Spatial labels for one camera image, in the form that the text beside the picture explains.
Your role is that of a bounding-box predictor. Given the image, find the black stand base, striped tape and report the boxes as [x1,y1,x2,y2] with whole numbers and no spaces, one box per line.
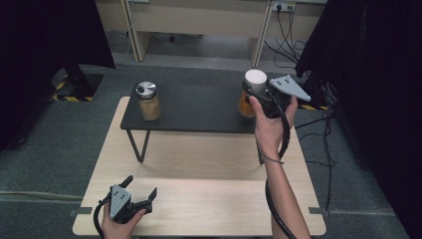
[49,63,105,103]
[297,79,331,112]

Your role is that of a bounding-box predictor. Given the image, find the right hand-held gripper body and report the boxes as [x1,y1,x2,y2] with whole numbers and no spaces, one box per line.
[245,74,313,120]

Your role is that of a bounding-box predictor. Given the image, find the beige desk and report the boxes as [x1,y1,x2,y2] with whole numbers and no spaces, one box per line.
[94,0,329,68]

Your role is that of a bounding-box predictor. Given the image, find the hand-held gripper cable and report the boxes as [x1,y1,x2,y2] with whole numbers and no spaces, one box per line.
[264,92,299,239]
[93,195,113,239]

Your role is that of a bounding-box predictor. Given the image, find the black cables on floor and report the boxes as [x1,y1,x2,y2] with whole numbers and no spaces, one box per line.
[294,108,336,213]

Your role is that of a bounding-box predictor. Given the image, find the black curtain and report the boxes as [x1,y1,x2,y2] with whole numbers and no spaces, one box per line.
[0,0,116,151]
[295,0,422,239]

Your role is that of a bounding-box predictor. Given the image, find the glass jar with metal lid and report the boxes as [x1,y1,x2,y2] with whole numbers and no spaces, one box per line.
[134,81,162,122]

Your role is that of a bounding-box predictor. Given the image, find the beige floor cable cover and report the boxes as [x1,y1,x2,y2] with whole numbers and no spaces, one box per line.
[0,190,85,202]

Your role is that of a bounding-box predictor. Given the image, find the thin dark wrist band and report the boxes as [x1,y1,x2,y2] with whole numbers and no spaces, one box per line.
[262,153,286,165]

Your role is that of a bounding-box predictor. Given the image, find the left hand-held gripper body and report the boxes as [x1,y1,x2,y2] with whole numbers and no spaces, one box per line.
[107,183,153,224]

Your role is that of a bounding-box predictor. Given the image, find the right hand-held gripper cable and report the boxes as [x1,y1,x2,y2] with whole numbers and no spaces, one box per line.
[264,92,299,239]

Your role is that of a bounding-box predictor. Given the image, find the left hand-held gripper cable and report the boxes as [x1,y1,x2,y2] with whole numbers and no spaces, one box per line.
[93,195,113,239]

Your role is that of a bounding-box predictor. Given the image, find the white wall socket strip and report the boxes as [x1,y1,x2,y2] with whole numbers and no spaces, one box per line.
[272,1,297,13]

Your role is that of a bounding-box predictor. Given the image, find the person's right hand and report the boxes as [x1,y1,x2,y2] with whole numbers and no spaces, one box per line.
[248,95,299,160]

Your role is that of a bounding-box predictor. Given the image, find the person's left hand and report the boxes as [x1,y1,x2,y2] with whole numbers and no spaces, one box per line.
[101,202,147,239]

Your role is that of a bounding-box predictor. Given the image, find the black shelf with wire legs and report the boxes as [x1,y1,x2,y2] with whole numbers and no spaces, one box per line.
[119,83,277,165]

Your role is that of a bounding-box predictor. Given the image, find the black cables under desk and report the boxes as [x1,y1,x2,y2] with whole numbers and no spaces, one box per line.
[263,8,308,70]

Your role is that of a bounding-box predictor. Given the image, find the glass jar with white lid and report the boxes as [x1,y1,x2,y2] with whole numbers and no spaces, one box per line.
[237,69,269,119]

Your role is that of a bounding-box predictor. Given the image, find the grey tape strip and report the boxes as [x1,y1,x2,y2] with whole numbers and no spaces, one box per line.
[69,206,94,217]
[308,206,330,219]

